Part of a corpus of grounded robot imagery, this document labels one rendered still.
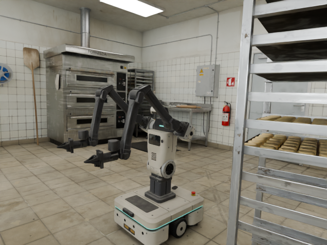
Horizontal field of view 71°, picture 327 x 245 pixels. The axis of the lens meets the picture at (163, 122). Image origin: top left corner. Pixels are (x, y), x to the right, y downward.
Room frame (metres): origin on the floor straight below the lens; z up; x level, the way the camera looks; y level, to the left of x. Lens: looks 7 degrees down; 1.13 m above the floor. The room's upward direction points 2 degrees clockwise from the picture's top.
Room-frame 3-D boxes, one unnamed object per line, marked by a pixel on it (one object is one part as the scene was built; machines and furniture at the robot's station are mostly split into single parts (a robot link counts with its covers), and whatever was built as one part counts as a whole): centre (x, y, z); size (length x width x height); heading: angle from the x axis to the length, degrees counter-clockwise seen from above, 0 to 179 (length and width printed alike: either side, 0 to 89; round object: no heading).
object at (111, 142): (1.37, 0.27, 0.80); 0.12 x 0.09 x 0.12; 132
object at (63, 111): (5.22, 1.68, 1.01); 1.56 x 1.20 x 2.01; 135
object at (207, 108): (5.62, -0.15, 0.49); 1.90 x 0.72 x 0.98; 45
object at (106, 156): (1.31, 0.34, 0.76); 0.07 x 0.07 x 0.10; 44
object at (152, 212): (1.91, 0.01, 0.24); 0.68 x 0.53 x 0.41; 134
